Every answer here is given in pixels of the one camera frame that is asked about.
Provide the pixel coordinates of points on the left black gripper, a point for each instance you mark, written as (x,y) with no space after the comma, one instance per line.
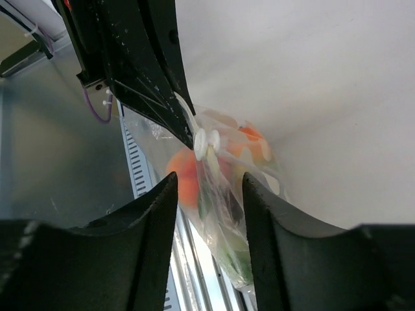
(133,47)

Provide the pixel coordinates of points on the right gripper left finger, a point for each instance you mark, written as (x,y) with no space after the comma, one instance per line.
(117,262)

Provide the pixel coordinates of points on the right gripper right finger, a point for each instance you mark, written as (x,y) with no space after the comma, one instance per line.
(302,263)

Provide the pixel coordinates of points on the green leafy vegetable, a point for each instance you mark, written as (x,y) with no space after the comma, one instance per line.
(226,239)

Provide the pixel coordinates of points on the dark purple fruit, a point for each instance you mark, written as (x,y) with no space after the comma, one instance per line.
(234,208)

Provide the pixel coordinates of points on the clear zip top bag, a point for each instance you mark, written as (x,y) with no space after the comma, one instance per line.
(218,171)

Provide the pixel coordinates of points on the green orange mango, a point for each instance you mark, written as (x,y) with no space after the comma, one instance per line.
(250,142)

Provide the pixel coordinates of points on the orange peach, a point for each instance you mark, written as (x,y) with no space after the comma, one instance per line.
(184,164)

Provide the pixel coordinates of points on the aluminium rail frame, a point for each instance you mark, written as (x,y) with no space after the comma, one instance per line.
(195,280)

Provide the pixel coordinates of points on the white slotted cable duct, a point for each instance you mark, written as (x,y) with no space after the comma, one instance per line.
(141,183)

